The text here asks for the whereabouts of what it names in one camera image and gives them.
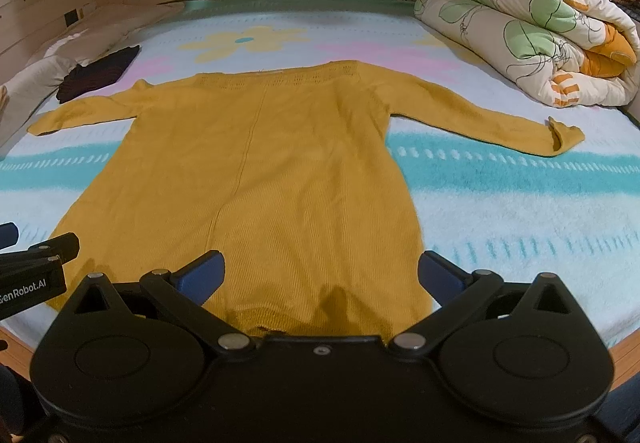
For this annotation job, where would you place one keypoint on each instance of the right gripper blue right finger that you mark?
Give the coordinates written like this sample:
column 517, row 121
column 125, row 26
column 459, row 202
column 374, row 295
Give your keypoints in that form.
column 462, row 298

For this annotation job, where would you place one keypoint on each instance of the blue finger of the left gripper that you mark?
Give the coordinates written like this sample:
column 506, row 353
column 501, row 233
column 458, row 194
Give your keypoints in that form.
column 8, row 235

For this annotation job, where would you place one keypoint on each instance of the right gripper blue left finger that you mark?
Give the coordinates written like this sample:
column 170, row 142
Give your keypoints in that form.
column 180, row 296

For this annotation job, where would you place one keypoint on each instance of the mustard yellow knit sweater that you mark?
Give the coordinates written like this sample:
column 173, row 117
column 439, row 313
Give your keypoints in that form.
column 287, row 174

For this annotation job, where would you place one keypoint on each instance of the floral pastel bed blanket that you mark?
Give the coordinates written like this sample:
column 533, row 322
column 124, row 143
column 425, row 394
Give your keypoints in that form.
column 478, row 205

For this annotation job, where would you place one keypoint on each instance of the white pillow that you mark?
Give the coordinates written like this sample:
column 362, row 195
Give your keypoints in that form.
column 85, row 42

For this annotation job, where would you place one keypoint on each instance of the dark maroon folded garment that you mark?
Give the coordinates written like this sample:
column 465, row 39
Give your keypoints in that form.
column 98, row 74

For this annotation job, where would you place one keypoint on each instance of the rolled floral comforter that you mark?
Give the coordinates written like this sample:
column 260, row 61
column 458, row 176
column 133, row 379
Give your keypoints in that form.
column 562, row 53

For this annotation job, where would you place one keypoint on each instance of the black wall socket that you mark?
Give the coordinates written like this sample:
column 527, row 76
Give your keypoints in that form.
column 71, row 17

